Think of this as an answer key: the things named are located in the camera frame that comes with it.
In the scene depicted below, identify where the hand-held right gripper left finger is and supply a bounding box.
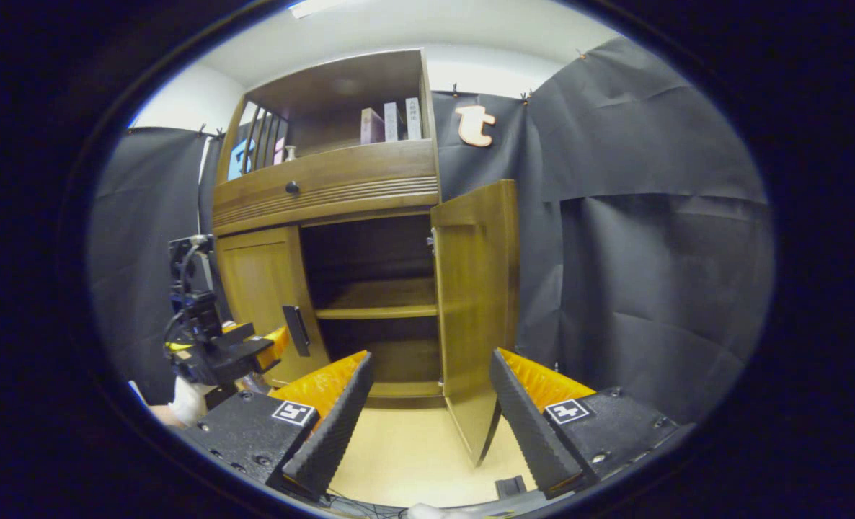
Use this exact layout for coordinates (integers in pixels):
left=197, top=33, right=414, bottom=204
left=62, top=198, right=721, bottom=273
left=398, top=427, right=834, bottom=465
left=175, top=351, right=375, bottom=503

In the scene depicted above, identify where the wooden inner cabinet shelf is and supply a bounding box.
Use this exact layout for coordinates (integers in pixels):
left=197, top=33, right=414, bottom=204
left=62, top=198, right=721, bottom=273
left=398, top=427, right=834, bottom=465
left=314, top=278, right=443, bottom=321

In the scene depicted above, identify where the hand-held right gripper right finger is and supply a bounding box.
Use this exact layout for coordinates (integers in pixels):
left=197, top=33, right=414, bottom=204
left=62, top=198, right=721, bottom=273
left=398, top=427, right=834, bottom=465
left=489, top=347, right=691, bottom=500

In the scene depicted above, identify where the wooden shoe cabinet door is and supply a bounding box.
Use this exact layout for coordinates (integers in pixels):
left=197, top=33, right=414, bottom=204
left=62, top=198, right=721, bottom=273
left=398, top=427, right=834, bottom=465
left=430, top=179, right=520, bottom=467
left=216, top=225, right=331, bottom=386

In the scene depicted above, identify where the wooden cabinet drawer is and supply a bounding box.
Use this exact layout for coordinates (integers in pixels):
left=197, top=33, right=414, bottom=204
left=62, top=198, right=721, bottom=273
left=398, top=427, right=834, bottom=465
left=212, top=139, right=440, bottom=236

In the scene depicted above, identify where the black door handle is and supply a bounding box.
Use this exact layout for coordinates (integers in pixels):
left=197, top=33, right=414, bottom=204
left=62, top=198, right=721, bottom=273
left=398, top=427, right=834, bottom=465
left=283, top=305, right=311, bottom=358

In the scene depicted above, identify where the purple book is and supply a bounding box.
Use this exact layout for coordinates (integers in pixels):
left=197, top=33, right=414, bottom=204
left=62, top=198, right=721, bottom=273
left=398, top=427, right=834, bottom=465
left=360, top=107, right=386, bottom=145

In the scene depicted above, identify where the wooden double-door shoe cabinet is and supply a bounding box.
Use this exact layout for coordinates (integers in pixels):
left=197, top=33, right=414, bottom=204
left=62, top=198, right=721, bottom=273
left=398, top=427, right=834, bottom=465
left=211, top=48, right=446, bottom=408

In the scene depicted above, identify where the long ceiling light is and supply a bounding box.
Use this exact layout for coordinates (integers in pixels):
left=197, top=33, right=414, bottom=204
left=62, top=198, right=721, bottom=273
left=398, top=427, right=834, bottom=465
left=288, top=0, right=349, bottom=19

